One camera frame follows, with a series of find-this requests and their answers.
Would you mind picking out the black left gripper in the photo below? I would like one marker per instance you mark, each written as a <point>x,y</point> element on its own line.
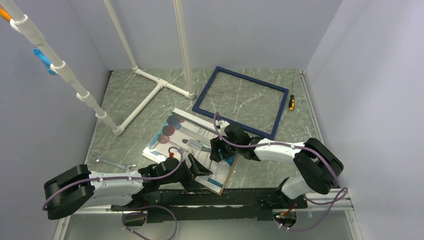
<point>196,169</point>

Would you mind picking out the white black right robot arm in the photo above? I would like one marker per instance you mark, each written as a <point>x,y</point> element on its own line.
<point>319,168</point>

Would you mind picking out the printed photo of person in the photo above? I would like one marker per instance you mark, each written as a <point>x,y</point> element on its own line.
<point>190,134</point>

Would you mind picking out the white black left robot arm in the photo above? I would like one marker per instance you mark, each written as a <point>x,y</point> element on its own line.
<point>79,188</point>

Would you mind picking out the aluminium front rail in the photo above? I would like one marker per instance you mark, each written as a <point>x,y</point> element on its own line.
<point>79,221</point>

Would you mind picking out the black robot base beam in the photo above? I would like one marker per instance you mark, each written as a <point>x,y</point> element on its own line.
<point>233,203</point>

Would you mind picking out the silver open-end wrench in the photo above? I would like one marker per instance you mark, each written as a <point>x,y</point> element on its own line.
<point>97,158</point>

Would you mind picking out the white PVC pipe stand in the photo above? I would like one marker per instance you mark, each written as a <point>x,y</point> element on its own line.
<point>34,104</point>

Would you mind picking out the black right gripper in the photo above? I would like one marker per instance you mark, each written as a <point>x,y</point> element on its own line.
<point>216,144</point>

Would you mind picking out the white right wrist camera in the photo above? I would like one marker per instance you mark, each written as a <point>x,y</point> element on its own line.
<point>221,124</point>

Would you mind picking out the aluminium table edge rail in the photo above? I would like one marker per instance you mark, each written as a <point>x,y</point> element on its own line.
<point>301,76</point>

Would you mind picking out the yellow black screwdriver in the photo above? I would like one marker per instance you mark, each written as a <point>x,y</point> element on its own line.
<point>291,103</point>

